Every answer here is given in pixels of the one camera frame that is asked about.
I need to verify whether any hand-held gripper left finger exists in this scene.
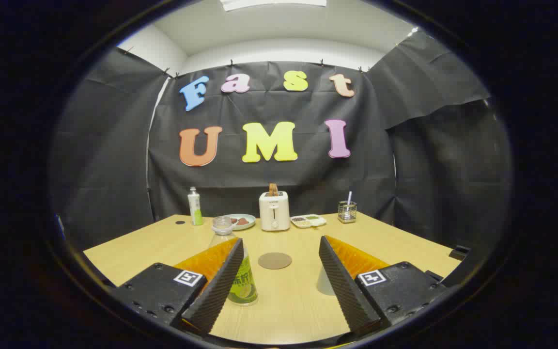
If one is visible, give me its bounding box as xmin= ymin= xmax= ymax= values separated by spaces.
xmin=109 ymin=238 xmax=245 ymax=336

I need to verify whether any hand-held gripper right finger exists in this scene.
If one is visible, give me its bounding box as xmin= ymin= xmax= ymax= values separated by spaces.
xmin=319 ymin=235 xmax=447 ymax=335

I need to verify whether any white cup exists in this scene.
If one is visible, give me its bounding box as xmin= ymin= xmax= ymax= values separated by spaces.
xmin=316 ymin=265 xmax=339 ymax=297

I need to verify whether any green label juice bottle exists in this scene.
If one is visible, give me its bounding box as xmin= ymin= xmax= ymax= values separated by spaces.
xmin=210 ymin=216 xmax=259 ymax=307

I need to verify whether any round brown coaster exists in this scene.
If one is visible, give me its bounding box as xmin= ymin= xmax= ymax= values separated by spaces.
xmin=258 ymin=252 xmax=293 ymax=270

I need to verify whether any capped white green bottle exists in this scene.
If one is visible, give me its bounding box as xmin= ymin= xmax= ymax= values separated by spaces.
xmin=187 ymin=187 xmax=203 ymax=226

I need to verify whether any wooden table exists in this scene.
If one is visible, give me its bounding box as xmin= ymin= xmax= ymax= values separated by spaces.
xmin=83 ymin=212 xmax=461 ymax=346

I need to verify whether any pale green plate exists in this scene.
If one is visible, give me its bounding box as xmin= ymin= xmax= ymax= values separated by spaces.
xmin=224 ymin=214 xmax=256 ymax=231

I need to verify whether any white compartment tray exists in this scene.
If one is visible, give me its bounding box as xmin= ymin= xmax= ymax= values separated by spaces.
xmin=290 ymin=214 xmax=327 ymax=228

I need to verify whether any white toaster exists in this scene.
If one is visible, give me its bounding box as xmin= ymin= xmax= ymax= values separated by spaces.
xmin=259 ymin=191 xmax=291 ymax=232

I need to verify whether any black backdrop cloth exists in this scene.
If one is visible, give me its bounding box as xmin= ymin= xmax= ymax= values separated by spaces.
xmin=49 ymin=32 xmax=512 ymax=253

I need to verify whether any ceiling light panel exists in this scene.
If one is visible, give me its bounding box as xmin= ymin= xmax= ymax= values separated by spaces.
xmin=220 ymin=0 xmax=327 ymax=11

